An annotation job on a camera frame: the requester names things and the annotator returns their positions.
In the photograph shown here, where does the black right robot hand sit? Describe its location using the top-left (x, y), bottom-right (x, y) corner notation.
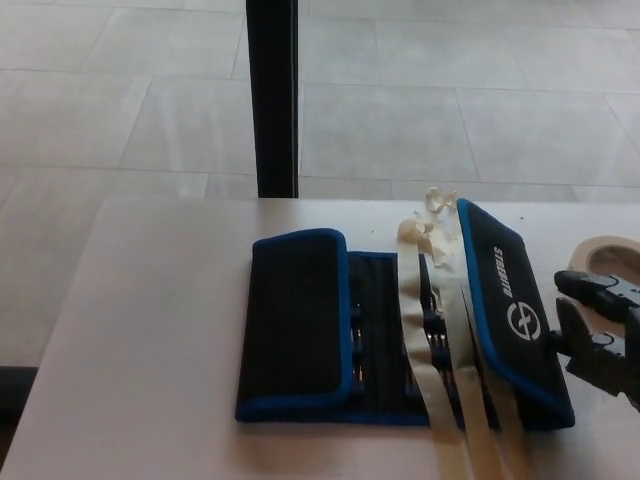
top-left (547, 269), bottom-right (640, 412)

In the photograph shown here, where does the black toolkit pouch blue trim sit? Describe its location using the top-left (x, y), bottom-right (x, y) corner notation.
top-left (233, 197), bottom-right (577, 432)

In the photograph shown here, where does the beige masking tape roll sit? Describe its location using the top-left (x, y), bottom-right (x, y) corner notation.
top-left (569, 233), bottom-right (640, 342)

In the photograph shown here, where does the long beige masking tape strip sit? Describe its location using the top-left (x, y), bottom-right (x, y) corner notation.
top-left (395, 217), bottom-right (464, 445)
top-left (422, 186), bottom-right (494, 480)
top-left (442, 188), bottom-right (532, 480)

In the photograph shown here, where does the black vertical pillar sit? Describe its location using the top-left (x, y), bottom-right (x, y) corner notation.
top-left (244, 0), bottom-right (301, 198)

